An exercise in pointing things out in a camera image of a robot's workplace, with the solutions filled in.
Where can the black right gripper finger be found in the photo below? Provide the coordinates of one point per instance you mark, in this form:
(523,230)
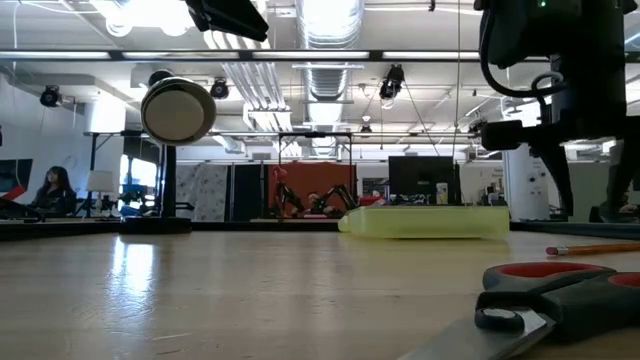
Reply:
(559,165)
(622,170)

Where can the orange pencil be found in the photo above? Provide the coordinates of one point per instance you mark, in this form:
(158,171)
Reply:
(595,248)

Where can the red and black scissors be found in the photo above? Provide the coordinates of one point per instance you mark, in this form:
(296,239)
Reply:
(575,305)

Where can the yellow-green transparent supply box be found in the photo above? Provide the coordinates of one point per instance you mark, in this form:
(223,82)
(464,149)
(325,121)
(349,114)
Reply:
(425,222)

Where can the red robot arm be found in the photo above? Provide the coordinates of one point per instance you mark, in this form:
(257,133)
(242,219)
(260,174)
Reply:
(281,182)

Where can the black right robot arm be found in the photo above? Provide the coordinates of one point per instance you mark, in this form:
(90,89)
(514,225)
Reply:
(575,30)

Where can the black background robot arm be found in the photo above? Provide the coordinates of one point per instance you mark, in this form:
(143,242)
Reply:
(342,192)

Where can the grey partition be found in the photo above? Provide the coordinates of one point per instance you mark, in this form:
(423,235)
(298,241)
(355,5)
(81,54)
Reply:
(590,185)

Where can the white round column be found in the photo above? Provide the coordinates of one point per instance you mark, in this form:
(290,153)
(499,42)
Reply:
(525,185)

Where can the black ceiling spotlight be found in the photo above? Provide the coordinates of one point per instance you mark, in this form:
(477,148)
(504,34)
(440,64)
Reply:
(50,96)
(220,89)
(475,127)
(392,82)

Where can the round white lamp on stand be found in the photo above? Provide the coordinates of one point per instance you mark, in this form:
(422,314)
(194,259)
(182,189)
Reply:
(177,112)

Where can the black monitor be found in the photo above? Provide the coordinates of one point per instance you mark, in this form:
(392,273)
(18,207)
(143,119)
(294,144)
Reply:
(420,175)

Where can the black overhead light bar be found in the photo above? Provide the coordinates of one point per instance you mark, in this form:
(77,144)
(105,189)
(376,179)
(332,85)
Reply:
(375,56)

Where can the dark partition panel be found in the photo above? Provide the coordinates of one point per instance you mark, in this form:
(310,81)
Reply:
(247,192)

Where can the white patterned partition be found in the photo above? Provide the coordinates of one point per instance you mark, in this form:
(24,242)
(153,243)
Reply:
(202,192)

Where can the bright window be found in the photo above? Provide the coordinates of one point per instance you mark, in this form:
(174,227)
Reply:
(142,172)

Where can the red container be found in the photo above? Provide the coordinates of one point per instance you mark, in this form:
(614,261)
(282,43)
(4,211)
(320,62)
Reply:
(372,201)

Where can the white shade floor lamp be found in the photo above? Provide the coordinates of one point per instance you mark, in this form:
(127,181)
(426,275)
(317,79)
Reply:
(100,181)

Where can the silver ventilation duct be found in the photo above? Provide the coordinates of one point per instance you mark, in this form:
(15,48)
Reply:
(327,25)

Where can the orange partition wall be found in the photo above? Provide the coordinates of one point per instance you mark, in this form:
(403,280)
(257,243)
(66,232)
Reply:
(315,175)

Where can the dark wall picture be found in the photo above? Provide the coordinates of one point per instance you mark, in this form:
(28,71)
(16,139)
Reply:
(15,175)

